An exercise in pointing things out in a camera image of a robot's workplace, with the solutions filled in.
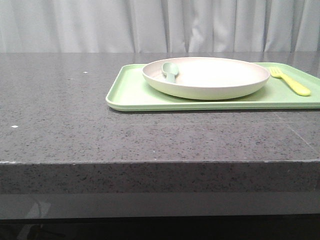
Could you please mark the beige round plate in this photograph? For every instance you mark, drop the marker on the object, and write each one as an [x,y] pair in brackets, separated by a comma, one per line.
[207,78]

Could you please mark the yellow plastic fork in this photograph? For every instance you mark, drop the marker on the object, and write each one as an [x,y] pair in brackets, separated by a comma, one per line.
[294,85]

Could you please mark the light green plastic tray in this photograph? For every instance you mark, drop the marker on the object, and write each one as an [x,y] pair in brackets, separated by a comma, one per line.
[131,93]

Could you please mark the sage green spoon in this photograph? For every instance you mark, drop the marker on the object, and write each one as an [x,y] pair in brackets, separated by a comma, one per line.
[171,71]

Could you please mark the grey pleated curtain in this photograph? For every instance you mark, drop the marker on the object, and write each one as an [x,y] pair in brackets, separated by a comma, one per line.
[159,26]

